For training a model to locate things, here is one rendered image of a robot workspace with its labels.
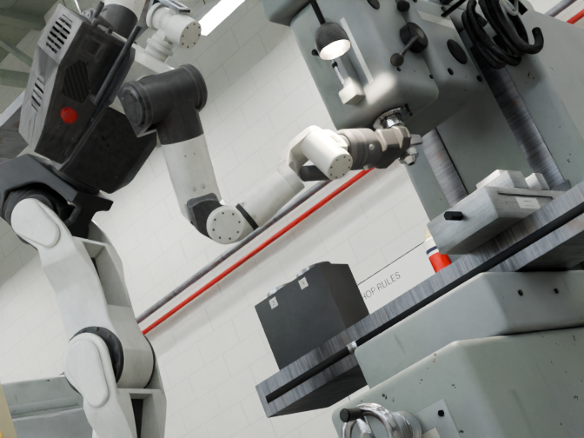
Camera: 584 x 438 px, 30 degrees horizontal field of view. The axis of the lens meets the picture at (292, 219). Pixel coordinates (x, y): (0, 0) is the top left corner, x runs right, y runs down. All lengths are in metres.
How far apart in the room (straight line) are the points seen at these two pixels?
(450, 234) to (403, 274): 5.37
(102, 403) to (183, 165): 0.50
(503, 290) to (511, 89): 0.79
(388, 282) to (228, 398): 1.77
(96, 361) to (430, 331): 0.66
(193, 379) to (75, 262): 6.56
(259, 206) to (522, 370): 0.63
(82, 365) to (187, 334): 6.62
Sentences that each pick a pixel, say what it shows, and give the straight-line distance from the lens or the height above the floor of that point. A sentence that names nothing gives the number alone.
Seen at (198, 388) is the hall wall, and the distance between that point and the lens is 8.79.
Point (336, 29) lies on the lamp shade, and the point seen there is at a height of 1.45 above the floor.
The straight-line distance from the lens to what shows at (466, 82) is 2.58.
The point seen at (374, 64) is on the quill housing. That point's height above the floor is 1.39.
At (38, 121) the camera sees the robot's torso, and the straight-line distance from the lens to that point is 2.31.
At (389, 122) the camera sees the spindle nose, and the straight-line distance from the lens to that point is 2.43.
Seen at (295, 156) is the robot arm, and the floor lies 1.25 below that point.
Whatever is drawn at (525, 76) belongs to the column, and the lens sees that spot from 2.72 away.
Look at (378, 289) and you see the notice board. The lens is 7.60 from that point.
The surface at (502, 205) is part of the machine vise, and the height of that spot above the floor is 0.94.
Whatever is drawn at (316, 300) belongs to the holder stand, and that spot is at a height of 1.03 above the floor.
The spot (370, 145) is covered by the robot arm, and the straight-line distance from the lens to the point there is 2.30.
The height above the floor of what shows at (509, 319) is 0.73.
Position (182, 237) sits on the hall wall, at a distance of 8.86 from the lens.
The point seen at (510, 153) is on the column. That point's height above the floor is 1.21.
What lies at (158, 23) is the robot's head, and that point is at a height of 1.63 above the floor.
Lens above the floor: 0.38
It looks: 20 degrees up
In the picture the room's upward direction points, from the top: 23 degrees counter-clockwise
